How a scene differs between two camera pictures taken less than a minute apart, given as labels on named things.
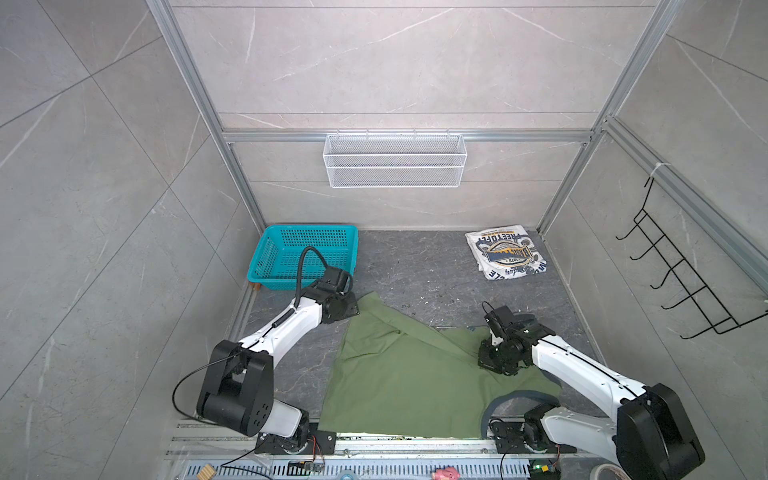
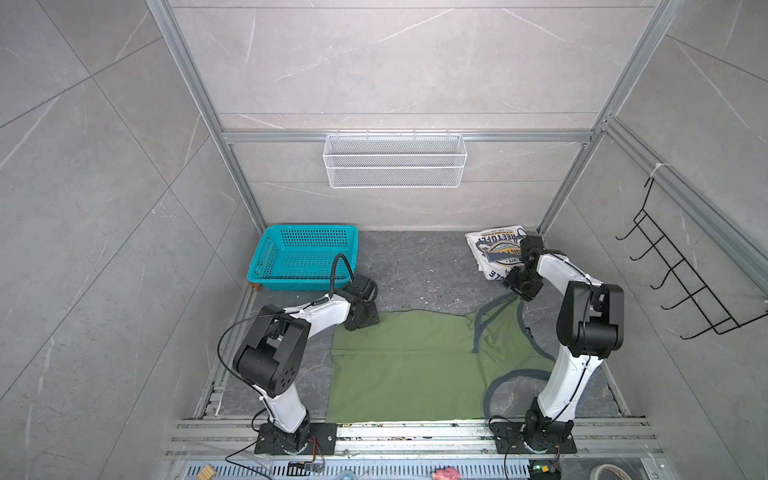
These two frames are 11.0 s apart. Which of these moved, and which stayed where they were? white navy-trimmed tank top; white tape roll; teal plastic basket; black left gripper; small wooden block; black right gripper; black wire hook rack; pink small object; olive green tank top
Moved: olive green tank top; black right gripper; black left gripper
Stayed: white navy-trimmed tank top; teal plastic basket; white tape roll; pink small object; black wire hook rack; small wooden block
